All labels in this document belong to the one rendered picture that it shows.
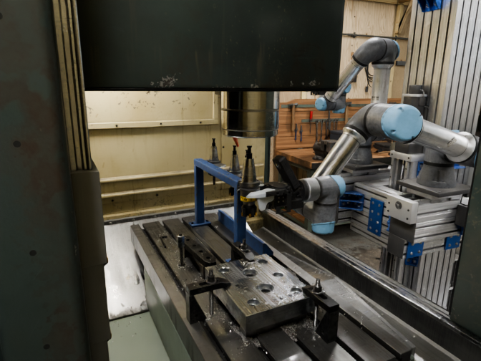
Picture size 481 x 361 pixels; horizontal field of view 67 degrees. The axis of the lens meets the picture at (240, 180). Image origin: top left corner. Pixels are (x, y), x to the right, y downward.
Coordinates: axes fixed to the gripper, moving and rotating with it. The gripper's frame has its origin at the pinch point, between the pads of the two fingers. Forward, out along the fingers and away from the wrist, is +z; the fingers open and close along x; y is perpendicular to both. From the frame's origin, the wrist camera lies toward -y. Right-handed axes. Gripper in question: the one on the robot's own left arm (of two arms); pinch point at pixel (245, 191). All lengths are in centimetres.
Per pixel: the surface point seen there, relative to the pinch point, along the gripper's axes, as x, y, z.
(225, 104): -1.2, -24.8, 6.9
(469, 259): -29, 22, -65
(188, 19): -12.5, -42.6, 20.5
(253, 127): -7.5, -19.1, 1.8
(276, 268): 0.4, 27.4, -12.1
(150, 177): 99, 18, 5
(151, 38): -12.5, -38.4, 28.4
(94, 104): 100, -20, 30
